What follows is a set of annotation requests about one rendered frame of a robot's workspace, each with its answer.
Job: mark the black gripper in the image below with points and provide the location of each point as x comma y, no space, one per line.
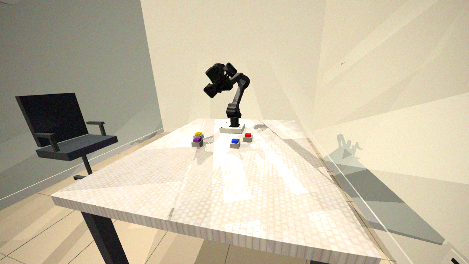
212,89

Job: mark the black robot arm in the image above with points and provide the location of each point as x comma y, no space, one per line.
233,111

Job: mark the purple button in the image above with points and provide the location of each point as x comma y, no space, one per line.
197,142

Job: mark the yellow button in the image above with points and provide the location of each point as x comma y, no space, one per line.
198,135

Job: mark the red button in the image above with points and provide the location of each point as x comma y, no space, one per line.
247,137

